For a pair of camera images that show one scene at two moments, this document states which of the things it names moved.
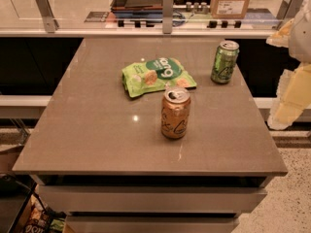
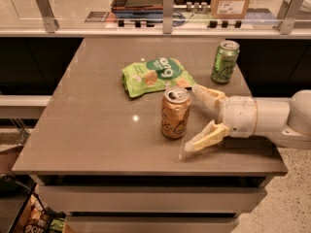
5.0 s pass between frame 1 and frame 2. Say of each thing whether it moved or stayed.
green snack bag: stayed
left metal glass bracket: stayed
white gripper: moved
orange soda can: stayed
